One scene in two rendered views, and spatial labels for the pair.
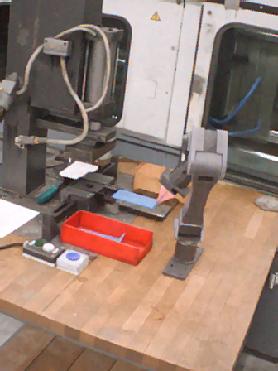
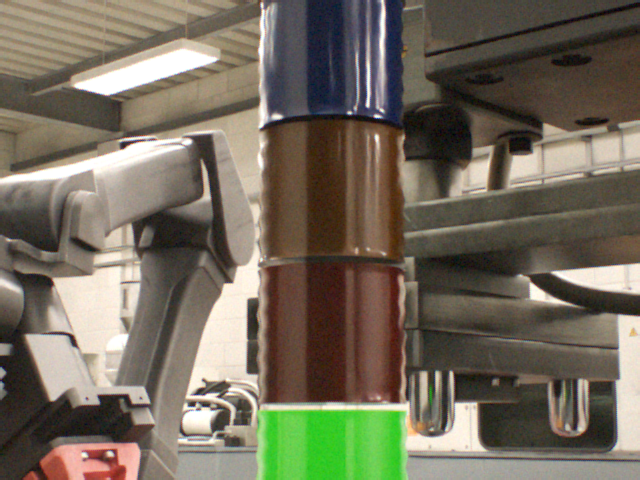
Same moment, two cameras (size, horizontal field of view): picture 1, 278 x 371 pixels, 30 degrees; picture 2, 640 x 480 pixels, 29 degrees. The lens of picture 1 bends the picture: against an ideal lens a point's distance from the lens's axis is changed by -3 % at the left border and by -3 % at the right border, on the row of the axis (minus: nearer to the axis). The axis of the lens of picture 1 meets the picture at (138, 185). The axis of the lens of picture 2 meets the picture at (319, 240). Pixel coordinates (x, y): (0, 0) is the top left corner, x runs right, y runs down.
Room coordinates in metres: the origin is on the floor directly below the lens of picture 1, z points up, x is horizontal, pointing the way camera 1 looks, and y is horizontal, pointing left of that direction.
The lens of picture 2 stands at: (2.22, 0.34, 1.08)
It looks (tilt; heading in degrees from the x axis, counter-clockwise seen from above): 9 degrees up; 202
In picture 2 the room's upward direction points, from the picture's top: straight up
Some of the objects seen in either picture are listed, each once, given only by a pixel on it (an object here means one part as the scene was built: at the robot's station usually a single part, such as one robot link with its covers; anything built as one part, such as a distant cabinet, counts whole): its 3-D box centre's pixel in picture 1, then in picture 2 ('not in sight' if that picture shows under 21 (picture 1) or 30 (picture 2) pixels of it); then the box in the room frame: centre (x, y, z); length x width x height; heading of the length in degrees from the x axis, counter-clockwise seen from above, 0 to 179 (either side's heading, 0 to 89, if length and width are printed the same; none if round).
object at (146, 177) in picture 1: (170, 185); not in sight; (1.85, -0.12, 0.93); 0.25 x 0.13 x 0.08; 71
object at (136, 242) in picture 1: (107, 236); not in sight; (1.40, 0.07, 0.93); 0.25 x 0.12 x 0.06; 71
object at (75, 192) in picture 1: (88, 185); not in sight; (1.64, 0.16, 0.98); 0.20 x 0.10 x 0.01; 161
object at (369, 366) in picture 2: not in sight; (331, 337); (1.93, 0.22, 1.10); 0.04 x 0.04 x 0.03
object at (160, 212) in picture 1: (150, 204); not in sight; (1.71, -0.05, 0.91); 0.17 x 0.16 x 0.02; 161
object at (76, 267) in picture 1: (72, 265); not in sight; (1.26, 0.15, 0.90); 0.07 x 0.07 x 0.06; 71
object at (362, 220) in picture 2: not in sight; (331, 201); (1.93, 0.22, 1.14); 0.04 x 0.04 x 0.03
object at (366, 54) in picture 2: not in sight; (331, 70); (1.93, 0.22, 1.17); 0.04 x 0.04 x 0.03
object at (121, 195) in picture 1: (138, 195); not in sight; (1.57, 0.00, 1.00); 0.15 x 0.07 x 0.03; 72
